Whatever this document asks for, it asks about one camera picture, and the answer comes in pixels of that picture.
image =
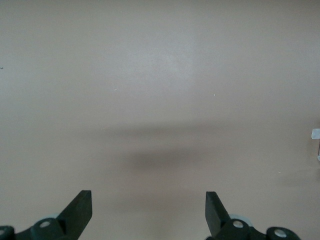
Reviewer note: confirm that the clear plastic egg box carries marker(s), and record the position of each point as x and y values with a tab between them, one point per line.
315	133

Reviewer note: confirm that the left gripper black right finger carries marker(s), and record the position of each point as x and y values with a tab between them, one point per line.
216	220

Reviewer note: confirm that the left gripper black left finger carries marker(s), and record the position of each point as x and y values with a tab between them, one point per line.
75	220

